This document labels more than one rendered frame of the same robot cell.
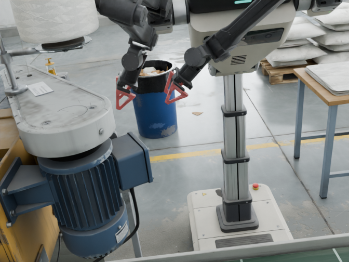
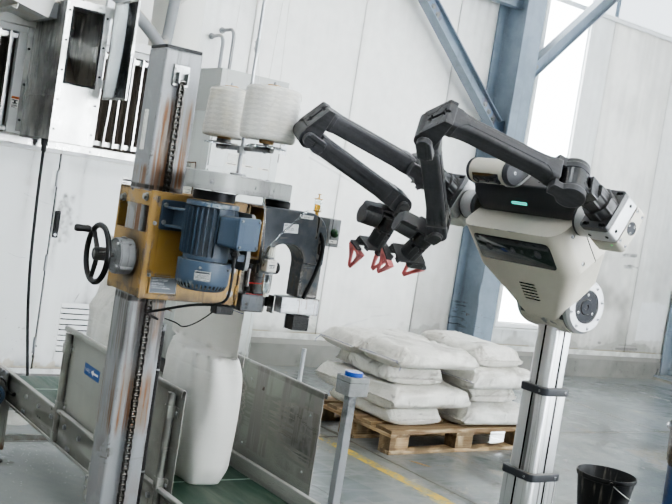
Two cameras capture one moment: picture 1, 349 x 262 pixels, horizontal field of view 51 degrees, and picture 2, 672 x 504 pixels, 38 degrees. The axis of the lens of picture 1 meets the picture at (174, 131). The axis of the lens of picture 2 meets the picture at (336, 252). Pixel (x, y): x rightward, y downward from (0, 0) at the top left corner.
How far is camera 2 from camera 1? 2.37 m
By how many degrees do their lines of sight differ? 58
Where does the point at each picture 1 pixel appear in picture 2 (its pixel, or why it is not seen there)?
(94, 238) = (182, 262)
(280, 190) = not seen: outside the picture
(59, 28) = (247, 127)
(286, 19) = (548, 234)
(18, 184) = (176, 207)
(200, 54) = (400, 219)
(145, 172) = (234, 237)
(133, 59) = (363, 211)
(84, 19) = (265, 127)
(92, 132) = (205, 178)
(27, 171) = not seen: hidden behind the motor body
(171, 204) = not seen: outside the picture
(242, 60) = (535, 294)
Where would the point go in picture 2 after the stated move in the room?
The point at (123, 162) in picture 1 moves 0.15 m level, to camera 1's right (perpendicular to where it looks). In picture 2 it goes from (224, 220) to (251, 226)
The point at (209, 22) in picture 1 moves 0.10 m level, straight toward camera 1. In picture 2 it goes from (483, 218) to (455, 214)
